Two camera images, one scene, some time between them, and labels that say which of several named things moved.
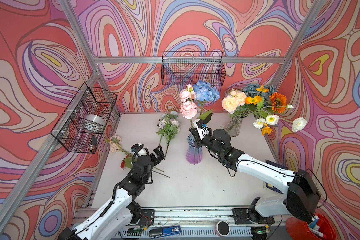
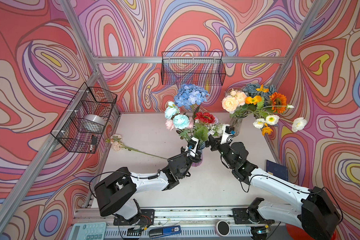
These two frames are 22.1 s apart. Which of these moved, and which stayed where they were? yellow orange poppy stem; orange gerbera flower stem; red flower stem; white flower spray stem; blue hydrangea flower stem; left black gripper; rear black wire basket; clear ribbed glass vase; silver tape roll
Moved: blue hydrangea flower stem; red flower stem; left black gripper
Stayed: white flower spray stem; orange gerbera flower stem; yellow orange poppy stem; silver tape roll; clear ribbed glass vase; rear black wire basket
